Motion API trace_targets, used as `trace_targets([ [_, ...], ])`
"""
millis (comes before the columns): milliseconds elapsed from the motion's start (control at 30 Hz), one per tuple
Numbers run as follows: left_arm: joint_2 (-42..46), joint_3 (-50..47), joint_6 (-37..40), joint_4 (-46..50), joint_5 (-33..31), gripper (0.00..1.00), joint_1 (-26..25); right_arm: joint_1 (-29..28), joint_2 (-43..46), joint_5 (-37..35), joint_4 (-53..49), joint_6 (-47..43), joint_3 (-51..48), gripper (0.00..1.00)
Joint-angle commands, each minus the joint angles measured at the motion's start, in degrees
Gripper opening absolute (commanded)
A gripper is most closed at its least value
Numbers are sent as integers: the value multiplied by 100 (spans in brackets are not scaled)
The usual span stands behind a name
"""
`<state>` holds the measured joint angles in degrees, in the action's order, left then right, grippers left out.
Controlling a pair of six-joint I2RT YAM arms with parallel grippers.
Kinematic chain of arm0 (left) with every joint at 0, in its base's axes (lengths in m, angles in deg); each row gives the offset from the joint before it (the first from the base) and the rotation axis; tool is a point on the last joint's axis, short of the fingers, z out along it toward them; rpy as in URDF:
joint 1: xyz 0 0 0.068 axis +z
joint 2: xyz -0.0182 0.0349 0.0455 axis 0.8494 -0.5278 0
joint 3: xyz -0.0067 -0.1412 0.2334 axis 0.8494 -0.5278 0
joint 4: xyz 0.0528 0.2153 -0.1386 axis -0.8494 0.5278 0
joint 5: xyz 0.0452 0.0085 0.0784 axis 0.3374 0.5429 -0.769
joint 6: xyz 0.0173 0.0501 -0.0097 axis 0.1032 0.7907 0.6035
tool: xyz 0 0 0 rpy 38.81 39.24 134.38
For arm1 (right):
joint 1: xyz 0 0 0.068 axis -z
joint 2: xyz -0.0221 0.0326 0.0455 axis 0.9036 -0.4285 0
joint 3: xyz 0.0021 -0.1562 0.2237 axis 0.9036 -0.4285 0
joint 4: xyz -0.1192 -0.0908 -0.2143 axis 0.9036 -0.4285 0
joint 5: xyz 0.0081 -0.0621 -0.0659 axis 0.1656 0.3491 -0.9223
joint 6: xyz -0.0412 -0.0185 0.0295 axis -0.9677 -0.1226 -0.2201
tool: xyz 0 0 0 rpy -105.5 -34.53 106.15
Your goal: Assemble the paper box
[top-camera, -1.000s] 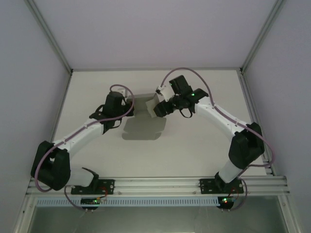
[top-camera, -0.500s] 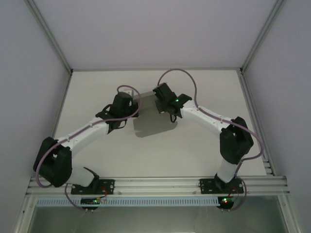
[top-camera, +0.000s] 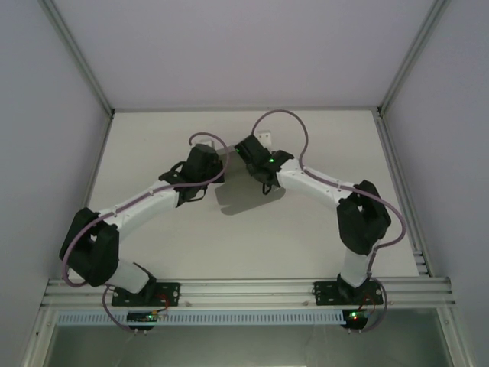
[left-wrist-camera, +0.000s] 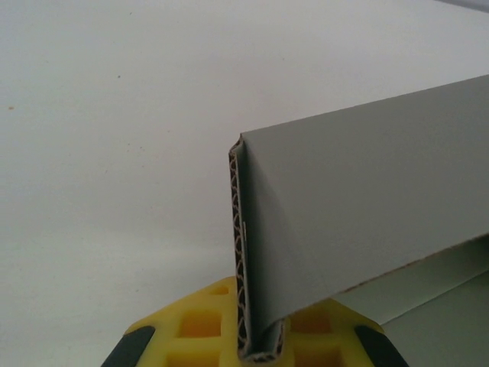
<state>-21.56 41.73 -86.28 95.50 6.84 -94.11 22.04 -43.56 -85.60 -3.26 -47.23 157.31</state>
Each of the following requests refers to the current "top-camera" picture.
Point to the grey cardboard box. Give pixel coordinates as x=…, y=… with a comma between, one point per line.
x=235, y=172

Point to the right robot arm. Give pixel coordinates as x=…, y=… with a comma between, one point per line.
x=313, y=183

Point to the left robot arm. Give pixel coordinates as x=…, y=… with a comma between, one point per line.
x=133, y=206

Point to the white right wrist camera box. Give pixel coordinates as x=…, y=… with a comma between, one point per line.
x=264, y=137

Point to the aluminium table side rail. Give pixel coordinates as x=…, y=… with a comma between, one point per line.
x=390, y=153

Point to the aluminium mounting rail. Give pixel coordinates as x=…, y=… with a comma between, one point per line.
x=248, y=292

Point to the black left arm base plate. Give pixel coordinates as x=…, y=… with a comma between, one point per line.
x=168, y=294

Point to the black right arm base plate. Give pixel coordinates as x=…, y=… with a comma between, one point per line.
x=324, y=293

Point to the aluminium frame post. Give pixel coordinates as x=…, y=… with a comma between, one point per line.
x=36, y=340
x=407, y=57
x=454, y=340
x=80, y=57

